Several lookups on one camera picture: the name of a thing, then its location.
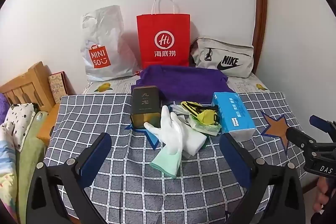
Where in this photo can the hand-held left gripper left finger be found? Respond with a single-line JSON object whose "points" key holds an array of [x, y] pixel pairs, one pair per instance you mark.
{"points": [[96, 157]]}

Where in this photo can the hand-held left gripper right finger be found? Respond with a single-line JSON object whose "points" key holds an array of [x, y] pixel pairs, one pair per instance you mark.
{"points": [[236, 161]]}

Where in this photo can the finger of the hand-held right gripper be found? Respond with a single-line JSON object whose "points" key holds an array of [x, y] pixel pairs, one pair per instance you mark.
{"points": [[321, 123], [299, 136]]}

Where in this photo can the green tissue pack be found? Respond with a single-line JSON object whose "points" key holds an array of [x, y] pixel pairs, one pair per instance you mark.
{"points": [[207, 129]]}

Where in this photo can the white sponge block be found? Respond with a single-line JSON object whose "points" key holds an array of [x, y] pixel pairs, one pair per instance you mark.
{"points": [[195, 140]]}

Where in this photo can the yellow face mask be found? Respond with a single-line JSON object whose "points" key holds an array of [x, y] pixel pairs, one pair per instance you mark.
{"points": [[207, 117]]}

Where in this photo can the white glove green cuff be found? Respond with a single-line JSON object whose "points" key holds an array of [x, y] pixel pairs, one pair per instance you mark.
{"points": [[170, 132]]}

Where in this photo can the person's right hand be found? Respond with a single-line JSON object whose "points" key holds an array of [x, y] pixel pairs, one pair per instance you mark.
{"points": [[321, 195]]}

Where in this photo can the grey checked cloth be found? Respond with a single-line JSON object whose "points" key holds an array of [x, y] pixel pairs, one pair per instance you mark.
{"points": [[92, 119]]}

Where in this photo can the blue tissue pack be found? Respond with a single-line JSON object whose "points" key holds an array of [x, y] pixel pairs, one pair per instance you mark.
{"points": [[232, 113]]}

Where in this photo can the light wooden bedside stand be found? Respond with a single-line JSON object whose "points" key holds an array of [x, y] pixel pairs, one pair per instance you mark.
{"points": [[48, 124]]}

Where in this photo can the light green blanket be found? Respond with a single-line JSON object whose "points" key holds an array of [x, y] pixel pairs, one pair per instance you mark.
{"points": [[31, 155]]}

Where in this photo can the dark green tin box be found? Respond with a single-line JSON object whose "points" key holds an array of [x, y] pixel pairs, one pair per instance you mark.
{"points": [[145, 106]]}

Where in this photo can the fruit printed white tablecloth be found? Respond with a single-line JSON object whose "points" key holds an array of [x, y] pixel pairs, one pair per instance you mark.
{"points": [[110, 86]]}

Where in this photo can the patterned hardcover book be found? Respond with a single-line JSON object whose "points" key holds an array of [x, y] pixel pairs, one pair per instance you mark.
{"points": [[56, 85]]}

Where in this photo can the white spotted pillow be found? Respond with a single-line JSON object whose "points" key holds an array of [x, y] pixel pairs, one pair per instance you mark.
{"points": [[19, 121]]}

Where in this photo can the pastel patterned quilt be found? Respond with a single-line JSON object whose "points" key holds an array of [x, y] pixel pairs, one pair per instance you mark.
{"points": [[6, 174]]}

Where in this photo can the purple towel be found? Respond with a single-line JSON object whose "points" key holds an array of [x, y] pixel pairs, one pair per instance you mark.
{"points": [[189, 82]]}

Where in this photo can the purple fleece cloth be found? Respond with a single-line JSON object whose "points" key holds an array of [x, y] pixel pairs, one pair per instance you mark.
{"points": [[4, 108]]}

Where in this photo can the grey fabric bag black logo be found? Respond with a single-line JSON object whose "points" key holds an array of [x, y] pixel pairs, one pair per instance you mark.
{"points": [[223, 50]]}

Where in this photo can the white plastic shopping bag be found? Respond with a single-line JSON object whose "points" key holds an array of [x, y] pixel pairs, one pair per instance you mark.
{"points": [[105, 37]]}

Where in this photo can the dark brown wooden headboard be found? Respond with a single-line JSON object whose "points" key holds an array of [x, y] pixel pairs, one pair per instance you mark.
{"points": [[260, 3]]}

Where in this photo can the red paper carrier bag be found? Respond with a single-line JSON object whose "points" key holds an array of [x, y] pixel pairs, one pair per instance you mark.
{"points": [[164, 29]]}

